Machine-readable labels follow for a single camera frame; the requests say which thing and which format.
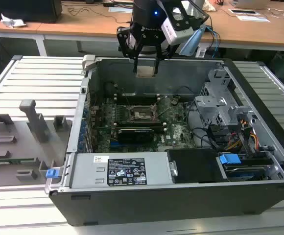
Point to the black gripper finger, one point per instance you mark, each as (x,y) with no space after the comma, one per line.
(127,46)
(165,52)

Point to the silver CPU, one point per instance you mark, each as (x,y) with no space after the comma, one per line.
(145,71)

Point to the black RAM slot bank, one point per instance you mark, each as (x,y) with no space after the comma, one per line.
(137,124)
(132,98)

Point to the CPU socket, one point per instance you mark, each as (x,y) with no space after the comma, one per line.
(140,115)

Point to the pale blue teach pendant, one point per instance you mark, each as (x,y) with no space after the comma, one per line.
(193,41)

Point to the white paper sheet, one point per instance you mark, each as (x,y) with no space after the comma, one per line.
(253,18)
(120,9)

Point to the small white device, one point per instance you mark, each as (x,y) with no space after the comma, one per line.
(202,52)

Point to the round coin cell battery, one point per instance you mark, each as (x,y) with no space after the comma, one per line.
(175,101)

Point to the wooden desk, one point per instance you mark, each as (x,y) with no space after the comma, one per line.
(14,29)
(83,24)

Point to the beige crumpled bag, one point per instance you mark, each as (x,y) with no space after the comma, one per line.
(209,6)

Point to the metal drive cage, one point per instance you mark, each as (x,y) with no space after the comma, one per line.
(213,107)

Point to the green motherboard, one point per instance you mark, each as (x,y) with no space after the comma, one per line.
(176,132)

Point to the black graphics card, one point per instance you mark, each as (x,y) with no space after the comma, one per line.
(135,134)

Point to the white tablet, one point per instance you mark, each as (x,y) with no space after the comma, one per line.
(242,11)

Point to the silver laptop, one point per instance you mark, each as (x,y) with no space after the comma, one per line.
(249,3)

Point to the black monitor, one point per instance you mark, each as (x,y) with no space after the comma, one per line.
(22,9)

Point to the black plastic shroud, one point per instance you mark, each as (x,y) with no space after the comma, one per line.
(193,166)

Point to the crumpled white paper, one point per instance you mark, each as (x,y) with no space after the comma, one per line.
(12,22)

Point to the blue disk carrier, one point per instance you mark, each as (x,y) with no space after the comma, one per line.
(229,160)

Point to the grey power supply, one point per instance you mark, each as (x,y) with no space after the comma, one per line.
(88,171)

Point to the hard disk drive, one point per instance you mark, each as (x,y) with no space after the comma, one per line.
(244,173)

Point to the grey parts rack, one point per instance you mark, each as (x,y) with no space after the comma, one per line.
(22,147)

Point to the blue latch clip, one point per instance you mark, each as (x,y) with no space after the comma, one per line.
(52,173)

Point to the black PC case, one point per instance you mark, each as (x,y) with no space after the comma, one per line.
(156,203)

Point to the green RAM stick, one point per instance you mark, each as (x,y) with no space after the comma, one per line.
(17,160)

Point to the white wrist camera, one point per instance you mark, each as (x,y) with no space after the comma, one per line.
(177,31)

